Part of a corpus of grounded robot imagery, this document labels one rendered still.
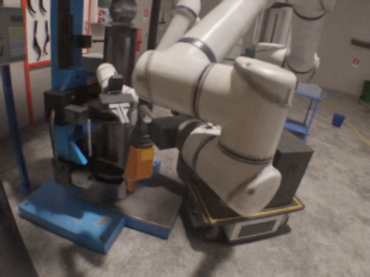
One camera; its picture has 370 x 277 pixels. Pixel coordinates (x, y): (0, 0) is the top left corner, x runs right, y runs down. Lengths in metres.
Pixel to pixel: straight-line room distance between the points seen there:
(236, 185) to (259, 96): 0.12
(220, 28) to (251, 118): 0.21
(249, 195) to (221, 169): 0.06
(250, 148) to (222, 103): 0.07
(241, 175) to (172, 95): 0.15
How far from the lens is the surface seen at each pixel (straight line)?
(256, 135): 0.31
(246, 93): 0.30
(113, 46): 1.52
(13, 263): 0.46
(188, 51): 0.38
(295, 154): 1.78
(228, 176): 0.34
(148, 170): 0.75
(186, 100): 0.33
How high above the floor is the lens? 1.51
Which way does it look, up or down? 26 degrees down
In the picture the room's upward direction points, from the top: 9 degrees clockwise
